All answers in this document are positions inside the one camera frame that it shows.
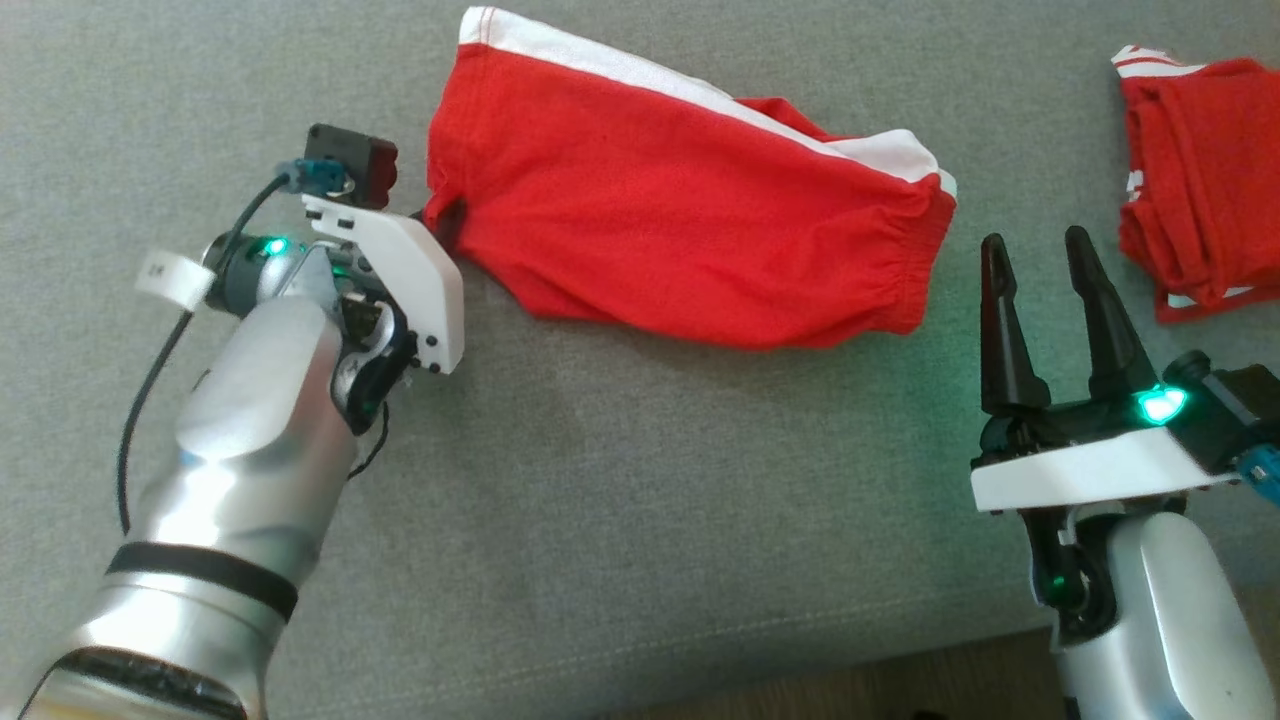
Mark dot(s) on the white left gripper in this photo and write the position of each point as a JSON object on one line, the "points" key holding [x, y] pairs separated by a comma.
{"points": [[425, 290]]}

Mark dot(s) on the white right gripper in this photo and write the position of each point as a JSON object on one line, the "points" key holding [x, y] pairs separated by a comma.
{"points": [[1090, 465]]}

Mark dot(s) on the red jersey with white trim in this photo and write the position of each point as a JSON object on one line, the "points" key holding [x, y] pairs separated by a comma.
{"points": [[1210, 180]]}

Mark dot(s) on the red shorts with number print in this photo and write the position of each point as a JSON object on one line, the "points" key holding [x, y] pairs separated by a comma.
{"points": [[680, 210]]}

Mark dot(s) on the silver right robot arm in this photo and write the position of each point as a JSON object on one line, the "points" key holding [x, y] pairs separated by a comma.
{"points": [[1170, 620]]}

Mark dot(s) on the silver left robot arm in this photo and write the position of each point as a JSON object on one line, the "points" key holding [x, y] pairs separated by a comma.
{"points": [[250, 430]]}

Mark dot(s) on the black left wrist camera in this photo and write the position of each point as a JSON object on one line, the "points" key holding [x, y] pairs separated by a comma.
{"points": [[350, 160]]}

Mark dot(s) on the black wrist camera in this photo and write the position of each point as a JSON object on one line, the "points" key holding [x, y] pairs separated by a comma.
{"points": [[350, 160], [1220, 400]]}

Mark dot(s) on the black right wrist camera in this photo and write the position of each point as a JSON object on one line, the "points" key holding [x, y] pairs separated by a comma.
{"points": [[1220, 400]]}

